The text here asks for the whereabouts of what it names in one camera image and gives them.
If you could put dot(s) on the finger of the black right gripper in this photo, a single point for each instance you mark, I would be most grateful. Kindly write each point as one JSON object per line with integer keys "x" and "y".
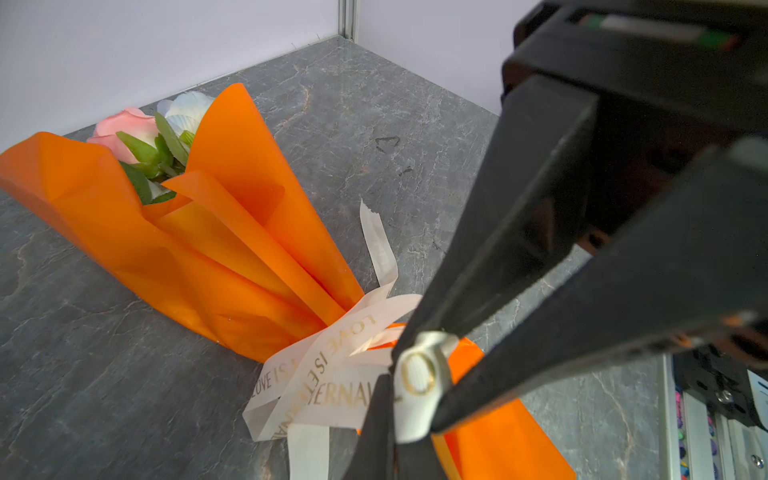
{"x": 523, "y": 213}
{"x": 690, "y": 269}

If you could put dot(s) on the cream fake rose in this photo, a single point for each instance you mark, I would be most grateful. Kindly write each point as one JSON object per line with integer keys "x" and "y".
{"x": 130, "y": 135}

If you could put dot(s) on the cream printed ribbon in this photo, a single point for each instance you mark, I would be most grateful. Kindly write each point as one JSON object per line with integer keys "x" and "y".
{"x": 327, "y": 379}

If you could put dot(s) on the orange yellow wrapping paper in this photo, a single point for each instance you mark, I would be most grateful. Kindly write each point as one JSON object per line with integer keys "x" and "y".
{"x": 214, "y": 230}

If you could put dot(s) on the aluminium mounting rail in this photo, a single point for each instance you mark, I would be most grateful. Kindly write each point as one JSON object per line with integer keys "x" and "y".
{"x": 713, "y": 417}

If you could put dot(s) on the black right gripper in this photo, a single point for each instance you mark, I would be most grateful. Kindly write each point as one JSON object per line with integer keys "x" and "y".
{"x": 673, "y": 77}

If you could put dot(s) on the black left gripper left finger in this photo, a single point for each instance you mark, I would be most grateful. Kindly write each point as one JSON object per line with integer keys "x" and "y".
{"x": 374, "y": 457}

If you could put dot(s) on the white fake rose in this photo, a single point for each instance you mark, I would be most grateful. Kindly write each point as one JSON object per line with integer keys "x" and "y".
{"x": 186, "y": 111}

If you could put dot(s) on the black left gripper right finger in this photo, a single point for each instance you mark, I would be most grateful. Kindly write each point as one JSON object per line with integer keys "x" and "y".
{"x": 419, "y": 461}

